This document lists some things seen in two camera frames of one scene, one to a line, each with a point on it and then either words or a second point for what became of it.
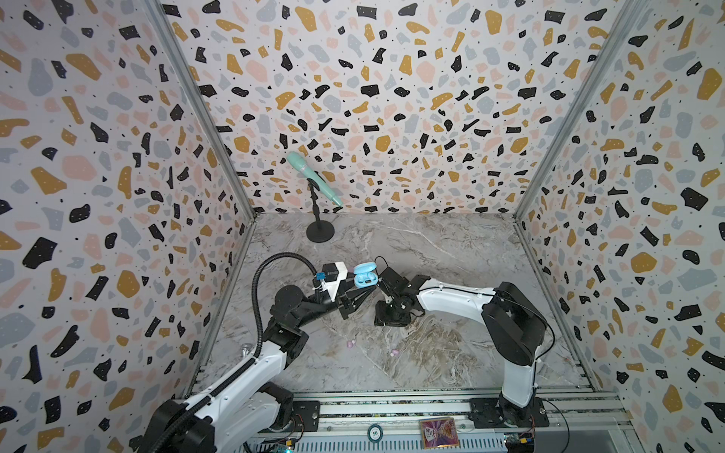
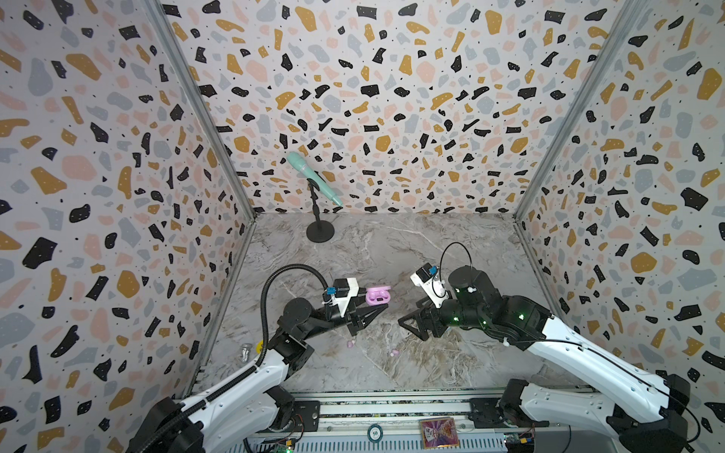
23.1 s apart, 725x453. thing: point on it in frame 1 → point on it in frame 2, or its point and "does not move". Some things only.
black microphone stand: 318,230 does not move
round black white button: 375,432 does not move
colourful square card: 439,432 does not move
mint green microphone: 297,162 does not move
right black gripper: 381,316 → 423,333
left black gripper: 348,304 → 359,320
